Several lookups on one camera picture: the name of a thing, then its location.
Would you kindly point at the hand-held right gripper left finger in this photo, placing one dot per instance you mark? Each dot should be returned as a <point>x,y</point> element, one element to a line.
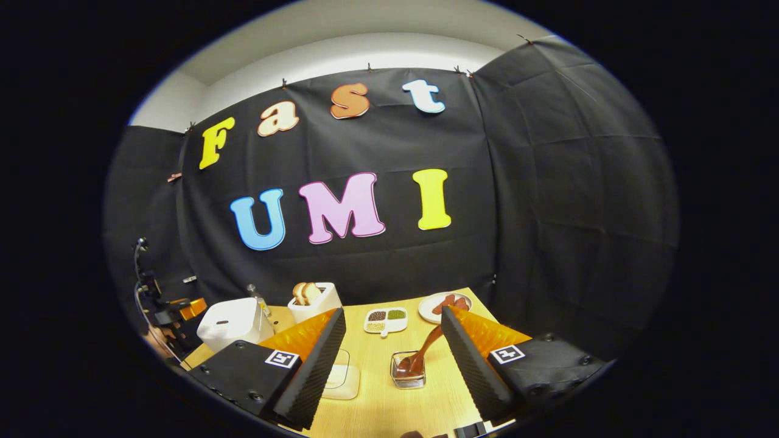
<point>316,371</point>

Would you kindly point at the clear plastic rice container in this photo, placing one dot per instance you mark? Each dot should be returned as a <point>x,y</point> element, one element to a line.
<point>347,386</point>

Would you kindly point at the white round plate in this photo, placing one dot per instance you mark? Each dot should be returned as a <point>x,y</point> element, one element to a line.
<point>426,311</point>

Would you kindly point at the red meat slice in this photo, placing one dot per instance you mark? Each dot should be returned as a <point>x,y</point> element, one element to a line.
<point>462,302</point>
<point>443,303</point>

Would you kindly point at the white divided bean dish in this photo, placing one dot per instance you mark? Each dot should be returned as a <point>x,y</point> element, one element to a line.
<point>398,326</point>

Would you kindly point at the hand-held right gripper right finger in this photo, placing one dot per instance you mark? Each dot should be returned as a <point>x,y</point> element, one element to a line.
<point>471,371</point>

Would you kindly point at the white toaster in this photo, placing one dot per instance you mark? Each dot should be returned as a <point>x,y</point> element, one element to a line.
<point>322,304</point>

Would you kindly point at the white rice cooker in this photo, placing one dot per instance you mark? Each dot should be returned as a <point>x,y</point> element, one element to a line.
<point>234,322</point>

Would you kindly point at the small glass bottle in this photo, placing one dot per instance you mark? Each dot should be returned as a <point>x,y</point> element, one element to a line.
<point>260,304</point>

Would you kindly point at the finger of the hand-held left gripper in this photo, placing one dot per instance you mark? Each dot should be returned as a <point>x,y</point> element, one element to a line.
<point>193,308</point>

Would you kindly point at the brown wooden spoon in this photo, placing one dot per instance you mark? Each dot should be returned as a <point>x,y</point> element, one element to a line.
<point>429,344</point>

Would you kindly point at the toasted bread slice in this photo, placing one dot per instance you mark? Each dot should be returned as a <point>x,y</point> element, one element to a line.
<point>311,292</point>
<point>299,293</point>

